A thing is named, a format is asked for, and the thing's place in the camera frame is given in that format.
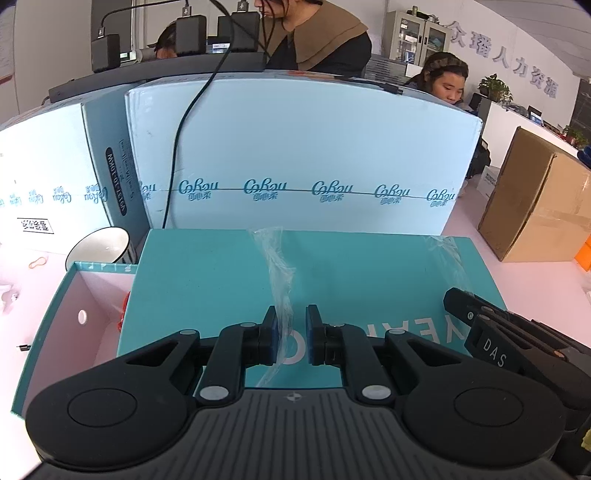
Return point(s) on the orange rubber band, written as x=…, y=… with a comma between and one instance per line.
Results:
x=38, y=262

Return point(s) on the red plastic bag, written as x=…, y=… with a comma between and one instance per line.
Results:
x=124, y=311

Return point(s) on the grey wall lettering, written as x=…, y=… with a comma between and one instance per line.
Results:
x=503, y=60

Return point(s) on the teal patterned storage box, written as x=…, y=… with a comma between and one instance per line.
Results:
x=69, y=323

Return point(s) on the white ceramic bowl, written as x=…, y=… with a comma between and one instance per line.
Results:
x=99, y=247

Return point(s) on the large light blue carton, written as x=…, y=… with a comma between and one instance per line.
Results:
x=300, y=138

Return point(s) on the white printed box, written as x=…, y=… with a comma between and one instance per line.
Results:
x=488, y=181

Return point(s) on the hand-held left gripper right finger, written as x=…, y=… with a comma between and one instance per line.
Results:
x=314, y=337

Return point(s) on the teal box lid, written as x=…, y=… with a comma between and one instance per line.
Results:
x=207, y=277

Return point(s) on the grey glass-door cabinet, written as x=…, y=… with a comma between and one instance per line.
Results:
x=413, y=37

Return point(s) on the black power adapter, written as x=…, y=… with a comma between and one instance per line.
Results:
x=238, y=31
x=105, y=54
x=190, y=36

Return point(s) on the green potted plant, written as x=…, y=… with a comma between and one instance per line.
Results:
x=495, y=87

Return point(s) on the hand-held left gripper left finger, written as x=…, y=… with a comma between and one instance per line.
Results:
x=273, y=337

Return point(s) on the pink desktop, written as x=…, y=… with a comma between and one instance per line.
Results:
x=531, y=286

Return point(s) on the white counter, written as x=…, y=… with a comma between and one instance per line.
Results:
x=521, y=120

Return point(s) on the clear plastic film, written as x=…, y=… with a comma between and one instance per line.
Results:
x=450, y=258
x=277, y=258

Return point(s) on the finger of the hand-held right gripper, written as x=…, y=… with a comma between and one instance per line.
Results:
x=461, y=301

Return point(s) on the brown cardboard box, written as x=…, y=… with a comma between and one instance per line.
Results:
x=531, y=203

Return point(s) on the orange box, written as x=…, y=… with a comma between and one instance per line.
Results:
x=584, y=256

